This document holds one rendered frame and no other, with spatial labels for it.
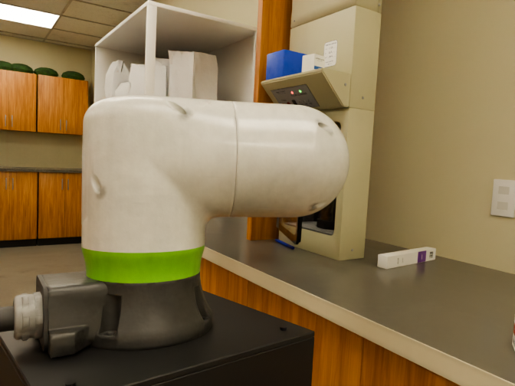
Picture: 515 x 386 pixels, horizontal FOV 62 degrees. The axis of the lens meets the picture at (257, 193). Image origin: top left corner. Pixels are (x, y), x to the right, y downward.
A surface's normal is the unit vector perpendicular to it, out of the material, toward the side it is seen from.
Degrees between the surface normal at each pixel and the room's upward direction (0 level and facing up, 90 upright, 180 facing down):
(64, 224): 90
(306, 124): 55
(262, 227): 90
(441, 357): 90
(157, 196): 86
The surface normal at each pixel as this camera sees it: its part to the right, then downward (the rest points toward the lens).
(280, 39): 0.54, 0.10
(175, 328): 0.54, -0.51
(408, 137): -0.84, 0.00
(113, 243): -0.22, 0.01
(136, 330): 0.13, -0.45
